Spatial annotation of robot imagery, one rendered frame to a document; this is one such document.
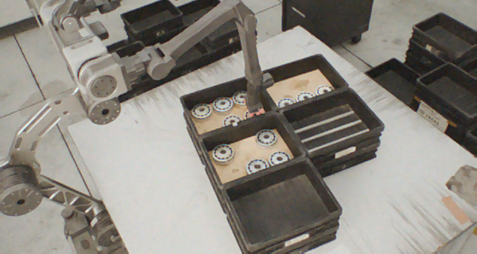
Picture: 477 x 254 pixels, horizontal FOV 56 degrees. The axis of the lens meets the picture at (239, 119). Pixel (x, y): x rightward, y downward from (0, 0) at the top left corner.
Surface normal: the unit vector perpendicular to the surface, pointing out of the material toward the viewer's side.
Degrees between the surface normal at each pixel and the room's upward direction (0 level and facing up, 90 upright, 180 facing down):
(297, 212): 0
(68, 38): 0
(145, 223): 0
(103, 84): 90
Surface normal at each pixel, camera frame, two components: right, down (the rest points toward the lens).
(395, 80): -0.06, -0.69
